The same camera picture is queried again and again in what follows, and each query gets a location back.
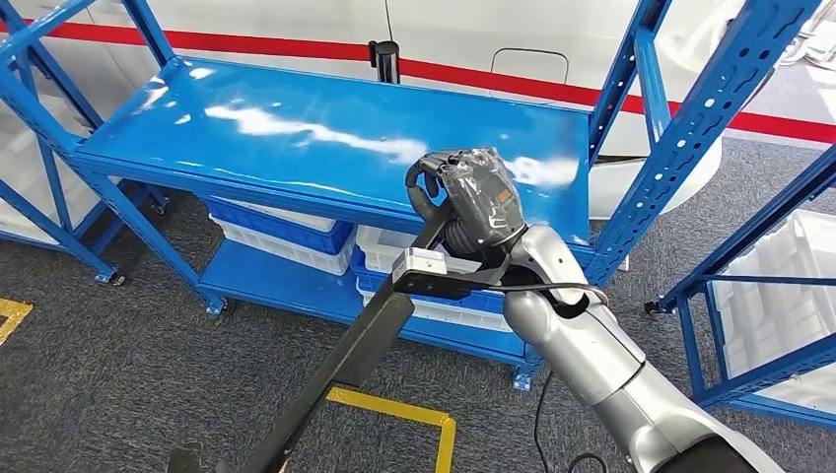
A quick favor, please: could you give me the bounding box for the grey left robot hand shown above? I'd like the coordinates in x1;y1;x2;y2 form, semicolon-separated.
166;442;205;473

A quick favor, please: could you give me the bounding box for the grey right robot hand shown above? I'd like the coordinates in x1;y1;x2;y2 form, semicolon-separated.
404;147;529;244

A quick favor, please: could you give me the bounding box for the black plastic frame part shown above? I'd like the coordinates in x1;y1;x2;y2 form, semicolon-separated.
236;208;458;473

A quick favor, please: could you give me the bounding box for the yellow floor tape square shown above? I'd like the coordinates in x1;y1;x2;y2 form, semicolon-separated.
326;386;457;473

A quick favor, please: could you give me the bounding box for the red barrier belt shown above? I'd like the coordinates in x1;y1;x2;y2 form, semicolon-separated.
0;18;836;146

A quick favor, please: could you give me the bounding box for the large white plastic crate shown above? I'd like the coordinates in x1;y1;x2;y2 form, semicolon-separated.
0;98;122;246
712;208;836;414

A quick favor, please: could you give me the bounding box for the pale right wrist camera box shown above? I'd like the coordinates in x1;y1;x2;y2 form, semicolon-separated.
391;246;450;278

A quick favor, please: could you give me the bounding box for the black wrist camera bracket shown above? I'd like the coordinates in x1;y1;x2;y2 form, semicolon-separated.
391;250;518;303

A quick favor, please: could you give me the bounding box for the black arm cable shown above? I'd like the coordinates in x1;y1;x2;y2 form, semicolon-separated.
486;280;610;309

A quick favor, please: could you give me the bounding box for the black stanchion post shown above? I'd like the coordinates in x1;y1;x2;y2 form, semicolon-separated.
367;39;402;86

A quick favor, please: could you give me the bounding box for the black hanging cable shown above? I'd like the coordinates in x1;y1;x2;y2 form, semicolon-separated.
533;371;608;473

